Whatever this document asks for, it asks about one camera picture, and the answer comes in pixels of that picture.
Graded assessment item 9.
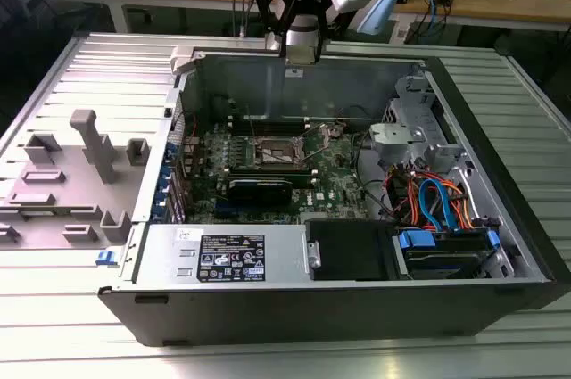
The orange wire bundle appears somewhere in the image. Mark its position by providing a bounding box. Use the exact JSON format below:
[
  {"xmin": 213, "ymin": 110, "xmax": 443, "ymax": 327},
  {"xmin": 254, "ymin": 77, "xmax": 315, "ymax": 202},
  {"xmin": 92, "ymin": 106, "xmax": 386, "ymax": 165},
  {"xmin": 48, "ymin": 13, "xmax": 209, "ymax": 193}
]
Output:
[{"xmin": 403, "ymin": 173, "xmax": 476, "ymax": 231}]

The hard disk in blue carrier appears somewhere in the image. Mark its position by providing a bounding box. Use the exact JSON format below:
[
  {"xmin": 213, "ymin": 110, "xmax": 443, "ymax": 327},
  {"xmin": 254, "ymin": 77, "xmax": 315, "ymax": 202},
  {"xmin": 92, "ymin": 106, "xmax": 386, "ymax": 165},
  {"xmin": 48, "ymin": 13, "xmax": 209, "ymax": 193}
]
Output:
[{"xmin": 391, "ymin": 227, "xmax": 500, "ymax": 281}]

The green RAM stick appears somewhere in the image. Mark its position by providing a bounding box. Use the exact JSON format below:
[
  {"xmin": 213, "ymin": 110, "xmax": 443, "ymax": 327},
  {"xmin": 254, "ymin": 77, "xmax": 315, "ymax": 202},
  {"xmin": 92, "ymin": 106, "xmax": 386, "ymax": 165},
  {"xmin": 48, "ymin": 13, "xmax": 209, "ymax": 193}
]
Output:
[{"xmin": 227, "ymin": 165, "xmax": 311, "ymax": 177}]

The silver metal drive cage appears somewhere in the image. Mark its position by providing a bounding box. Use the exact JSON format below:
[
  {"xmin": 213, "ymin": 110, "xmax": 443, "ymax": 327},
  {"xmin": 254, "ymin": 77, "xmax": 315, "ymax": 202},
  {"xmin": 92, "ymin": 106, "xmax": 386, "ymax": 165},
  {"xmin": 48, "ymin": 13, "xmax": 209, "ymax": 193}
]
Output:
[{"xmin": 368, "ymin": 74, "xmax": 469, "ymax": 166}]

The black graphics card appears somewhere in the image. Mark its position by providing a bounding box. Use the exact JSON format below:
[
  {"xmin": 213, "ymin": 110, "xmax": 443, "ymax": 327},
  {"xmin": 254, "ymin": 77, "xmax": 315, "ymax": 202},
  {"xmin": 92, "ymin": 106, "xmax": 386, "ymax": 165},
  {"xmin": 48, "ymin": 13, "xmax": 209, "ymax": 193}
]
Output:
[{"xmin": 226, "ymin": 177, "xmax": 294, "ymax": 208}]

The gray plastic parts rack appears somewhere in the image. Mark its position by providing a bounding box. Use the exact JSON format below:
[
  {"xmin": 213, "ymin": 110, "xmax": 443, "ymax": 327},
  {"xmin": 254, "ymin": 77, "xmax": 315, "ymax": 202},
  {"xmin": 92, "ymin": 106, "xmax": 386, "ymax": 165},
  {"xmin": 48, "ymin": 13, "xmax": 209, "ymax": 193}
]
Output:
[{"xmin": 0, "ymin": 109, "xmax": 151, "ymax": 251}]

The dark RAM stick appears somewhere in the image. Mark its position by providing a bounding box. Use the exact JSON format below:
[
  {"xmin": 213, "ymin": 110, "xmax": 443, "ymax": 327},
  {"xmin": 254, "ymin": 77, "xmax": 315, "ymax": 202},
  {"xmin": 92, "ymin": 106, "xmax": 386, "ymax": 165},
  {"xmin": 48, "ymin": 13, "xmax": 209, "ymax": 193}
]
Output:
[{"xmin": 228, "ymin": 115, "xmax": 310, "ymax": 127}]

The metal socket cover frame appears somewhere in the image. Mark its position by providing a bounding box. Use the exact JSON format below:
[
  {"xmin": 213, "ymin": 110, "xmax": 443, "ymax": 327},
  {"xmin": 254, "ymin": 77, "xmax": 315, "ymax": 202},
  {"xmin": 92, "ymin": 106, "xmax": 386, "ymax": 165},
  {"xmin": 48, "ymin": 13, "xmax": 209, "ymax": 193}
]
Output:
[{"xmin": 297, "ymin": 121, "xmax": 335, "ymax": 162}]

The blue slot retainer strip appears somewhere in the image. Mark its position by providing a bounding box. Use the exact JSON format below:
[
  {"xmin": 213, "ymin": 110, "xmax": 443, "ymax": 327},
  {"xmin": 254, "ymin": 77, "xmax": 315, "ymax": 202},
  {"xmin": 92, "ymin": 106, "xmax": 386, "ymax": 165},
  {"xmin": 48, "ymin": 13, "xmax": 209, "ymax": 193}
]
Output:
[{"xmin": 151, "ymin": 142, "xmax": 176, "ymax": 223}]

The black internal cable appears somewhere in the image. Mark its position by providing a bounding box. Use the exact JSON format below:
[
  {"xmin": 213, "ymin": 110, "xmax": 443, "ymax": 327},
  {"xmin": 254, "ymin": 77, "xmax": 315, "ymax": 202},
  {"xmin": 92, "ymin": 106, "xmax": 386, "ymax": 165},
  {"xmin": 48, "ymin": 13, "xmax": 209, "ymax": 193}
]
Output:
[{"xmin": 352, "ymin": 136, "xmax": 398, "ymax": 222}]

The CPU socket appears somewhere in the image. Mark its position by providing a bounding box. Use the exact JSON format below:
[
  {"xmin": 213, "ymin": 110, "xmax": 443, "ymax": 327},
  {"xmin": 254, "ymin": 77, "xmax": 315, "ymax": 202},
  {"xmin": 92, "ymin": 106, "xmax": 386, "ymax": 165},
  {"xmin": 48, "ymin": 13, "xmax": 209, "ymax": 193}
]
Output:
[{"xmin": 252, "ymin": 135, "xmax": 307, "ymax": 169}]

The blue flat data wire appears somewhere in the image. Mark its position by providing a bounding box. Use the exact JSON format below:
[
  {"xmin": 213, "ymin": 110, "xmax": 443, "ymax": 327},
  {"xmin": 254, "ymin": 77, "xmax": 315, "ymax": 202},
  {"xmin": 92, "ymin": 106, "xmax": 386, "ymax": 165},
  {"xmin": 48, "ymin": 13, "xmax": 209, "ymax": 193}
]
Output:
[{"xmin": 418, "ymin": 177, "xmax": 457, "ymax": 233}]

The blue case latch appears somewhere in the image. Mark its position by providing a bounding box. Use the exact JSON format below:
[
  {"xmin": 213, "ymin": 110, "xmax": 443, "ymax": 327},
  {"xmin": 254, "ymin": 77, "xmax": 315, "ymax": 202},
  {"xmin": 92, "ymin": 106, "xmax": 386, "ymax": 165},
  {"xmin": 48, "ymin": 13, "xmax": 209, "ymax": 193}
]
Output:
[{"xmin": 95, "ymin": 248, "xmax": 119, "ymax": 267}]

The green motherboard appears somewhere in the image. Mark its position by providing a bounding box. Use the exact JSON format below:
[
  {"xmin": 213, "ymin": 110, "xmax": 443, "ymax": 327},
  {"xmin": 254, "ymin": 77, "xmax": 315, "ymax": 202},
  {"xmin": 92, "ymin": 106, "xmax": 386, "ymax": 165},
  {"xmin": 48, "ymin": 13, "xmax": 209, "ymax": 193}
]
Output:
[{"xmin": 185, "ymin": 116, "xmax": 374, "ymax": 225}]

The black rating label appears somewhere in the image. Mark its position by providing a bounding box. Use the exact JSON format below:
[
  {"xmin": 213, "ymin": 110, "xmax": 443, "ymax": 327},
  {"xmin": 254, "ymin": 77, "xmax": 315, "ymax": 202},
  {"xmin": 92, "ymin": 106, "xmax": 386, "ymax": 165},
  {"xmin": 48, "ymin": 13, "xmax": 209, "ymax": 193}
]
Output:
[{"xmin": 196, "ymin": 233, "xmax": 266, "ymax": 283}]

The black plastic shroud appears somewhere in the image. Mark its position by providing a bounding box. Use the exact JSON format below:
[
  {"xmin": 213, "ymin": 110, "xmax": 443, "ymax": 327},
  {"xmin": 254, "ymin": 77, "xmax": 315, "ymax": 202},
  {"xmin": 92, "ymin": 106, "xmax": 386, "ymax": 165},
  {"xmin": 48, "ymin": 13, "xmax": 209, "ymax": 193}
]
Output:
[{"xmin": 304, "ymin": 219, "xmax": 396, "ymax": 282}]

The blue cable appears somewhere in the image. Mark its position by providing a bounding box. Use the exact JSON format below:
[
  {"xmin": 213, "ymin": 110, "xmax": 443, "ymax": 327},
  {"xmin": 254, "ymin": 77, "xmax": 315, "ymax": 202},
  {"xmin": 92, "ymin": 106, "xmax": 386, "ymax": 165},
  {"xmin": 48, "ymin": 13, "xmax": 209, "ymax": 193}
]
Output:
[{"xmin": 418, "ymin": 0, "xmax": 443, "ymax": 37}]

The black open PC case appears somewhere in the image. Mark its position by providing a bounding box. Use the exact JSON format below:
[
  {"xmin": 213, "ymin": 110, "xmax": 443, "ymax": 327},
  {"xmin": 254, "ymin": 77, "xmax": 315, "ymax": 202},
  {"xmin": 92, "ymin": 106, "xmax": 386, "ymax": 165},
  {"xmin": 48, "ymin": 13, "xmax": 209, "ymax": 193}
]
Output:
[{"xmin": 96, "ymin": 42, "xmax": 571, "ymax": 349}]

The silver power supply unit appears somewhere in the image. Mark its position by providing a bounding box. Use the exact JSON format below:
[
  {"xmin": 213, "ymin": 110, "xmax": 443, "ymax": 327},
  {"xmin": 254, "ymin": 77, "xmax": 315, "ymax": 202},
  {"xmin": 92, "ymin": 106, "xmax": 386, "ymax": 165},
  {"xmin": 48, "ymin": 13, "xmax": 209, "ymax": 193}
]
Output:
[{"xmin": 132, "ymin": 222, "xmax": 310, "ymax": 285}]

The silver square CPU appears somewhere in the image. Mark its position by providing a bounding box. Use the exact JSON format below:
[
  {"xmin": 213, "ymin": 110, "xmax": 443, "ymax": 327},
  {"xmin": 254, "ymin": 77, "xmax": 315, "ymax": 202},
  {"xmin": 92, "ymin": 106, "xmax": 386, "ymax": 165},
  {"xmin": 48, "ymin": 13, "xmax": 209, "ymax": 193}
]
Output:
[{"xmin": 285, "ymin": 44, "xmax": 320, "ymax": 67}]

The thin red wire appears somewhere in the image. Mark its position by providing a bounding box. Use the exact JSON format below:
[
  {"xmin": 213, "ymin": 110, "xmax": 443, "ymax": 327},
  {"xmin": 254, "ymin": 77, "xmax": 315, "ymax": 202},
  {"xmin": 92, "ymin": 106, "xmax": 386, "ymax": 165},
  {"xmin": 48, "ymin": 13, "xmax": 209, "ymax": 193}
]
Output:
[{"xmin": 171, "ymin": 109, "xmax": 200, "ymax": 144}]

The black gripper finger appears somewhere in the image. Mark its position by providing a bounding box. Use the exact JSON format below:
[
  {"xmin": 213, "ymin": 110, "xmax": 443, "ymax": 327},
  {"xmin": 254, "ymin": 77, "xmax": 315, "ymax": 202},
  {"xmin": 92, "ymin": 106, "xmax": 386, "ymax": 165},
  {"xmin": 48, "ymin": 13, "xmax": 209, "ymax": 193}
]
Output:
[
  {"xmin": 255, "ymin": 0, "xmax": 287, "ymax": 58},
  {"xmin": 288, "ymin": 0, "xmax": 334, "ymax": 64}
]

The dark office chair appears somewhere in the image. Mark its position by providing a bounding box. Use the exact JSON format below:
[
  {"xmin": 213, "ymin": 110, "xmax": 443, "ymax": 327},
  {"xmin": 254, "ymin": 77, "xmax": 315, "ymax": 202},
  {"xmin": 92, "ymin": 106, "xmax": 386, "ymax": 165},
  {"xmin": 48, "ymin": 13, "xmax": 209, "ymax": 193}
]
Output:
[{"xmin": 0, "ymin": 0, "xmax": 113, "ymax": 86}]

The small white sticker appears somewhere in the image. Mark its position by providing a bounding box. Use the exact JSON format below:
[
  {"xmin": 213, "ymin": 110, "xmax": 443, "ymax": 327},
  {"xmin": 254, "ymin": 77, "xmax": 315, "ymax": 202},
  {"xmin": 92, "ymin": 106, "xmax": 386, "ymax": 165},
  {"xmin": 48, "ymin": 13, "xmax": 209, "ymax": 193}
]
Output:
[{"xmin": 174, "ymin": 227, "xmax": 205, "ymax": 243}]

